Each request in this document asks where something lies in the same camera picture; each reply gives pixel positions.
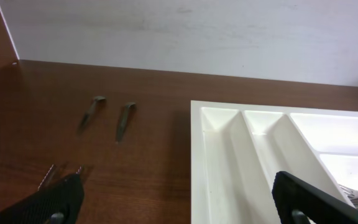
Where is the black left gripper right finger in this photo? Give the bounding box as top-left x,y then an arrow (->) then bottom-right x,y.
272,171 -> 358,224

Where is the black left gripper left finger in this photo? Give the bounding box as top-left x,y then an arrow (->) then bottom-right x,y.
0,173 -> 85,224

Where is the white plastic cutlery tray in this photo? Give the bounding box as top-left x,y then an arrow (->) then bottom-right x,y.
191,101 -> 358,223

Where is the left small metal spoon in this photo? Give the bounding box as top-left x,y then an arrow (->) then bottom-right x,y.
77,96 -> 106,134

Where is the small metal spoon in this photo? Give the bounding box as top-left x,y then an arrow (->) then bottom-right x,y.
77,96 -> 106,134
115,102 -> 136,144

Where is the right small metal spoon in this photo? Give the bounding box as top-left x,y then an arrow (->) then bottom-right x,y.
115,102 -> 136,144

